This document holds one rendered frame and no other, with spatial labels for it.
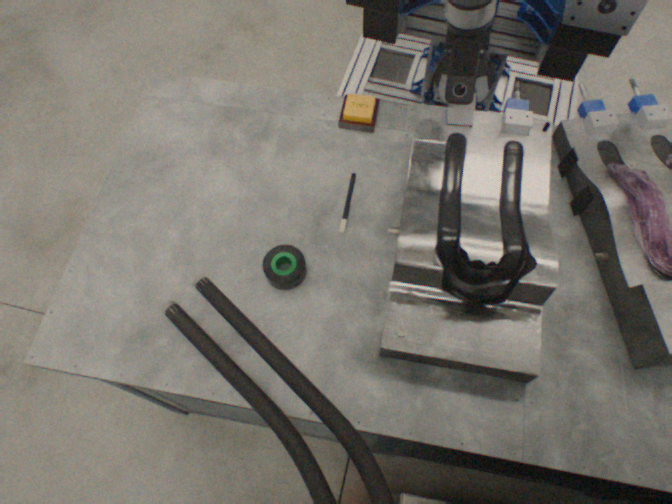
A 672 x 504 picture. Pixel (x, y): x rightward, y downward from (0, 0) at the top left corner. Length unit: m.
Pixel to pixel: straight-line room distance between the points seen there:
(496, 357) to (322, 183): 0.48
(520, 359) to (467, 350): 0.09
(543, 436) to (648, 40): 2.17
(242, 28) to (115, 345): 1.88
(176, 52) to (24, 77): 0.68
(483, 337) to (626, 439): 0.28
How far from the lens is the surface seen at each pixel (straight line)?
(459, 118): 1.04
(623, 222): 1.04
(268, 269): 0.95
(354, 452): 0.78
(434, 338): 0.88
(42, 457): 1.96
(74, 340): 1.06
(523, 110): 1.10
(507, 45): 1.50
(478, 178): 1.00
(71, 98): 2.58
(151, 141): 1.21
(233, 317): 0.91
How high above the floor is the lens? 1.70
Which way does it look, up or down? 65 degrees down
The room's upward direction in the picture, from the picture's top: 3 degrees counter-clockwise
